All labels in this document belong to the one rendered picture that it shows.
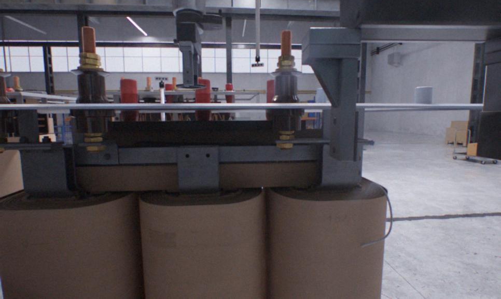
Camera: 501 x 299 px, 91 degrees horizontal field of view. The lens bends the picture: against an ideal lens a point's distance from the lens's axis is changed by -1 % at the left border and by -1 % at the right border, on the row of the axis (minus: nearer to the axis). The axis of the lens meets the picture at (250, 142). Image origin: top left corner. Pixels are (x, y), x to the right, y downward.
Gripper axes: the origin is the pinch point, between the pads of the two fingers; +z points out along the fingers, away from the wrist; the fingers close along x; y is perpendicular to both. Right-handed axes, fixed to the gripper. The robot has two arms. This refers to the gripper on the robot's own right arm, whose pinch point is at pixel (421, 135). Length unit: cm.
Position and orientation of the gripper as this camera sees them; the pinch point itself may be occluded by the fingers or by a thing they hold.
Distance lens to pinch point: 25.4
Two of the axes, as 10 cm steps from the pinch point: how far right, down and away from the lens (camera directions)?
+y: 0.0, 1.1, -9.9
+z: 0.0, 9.9, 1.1
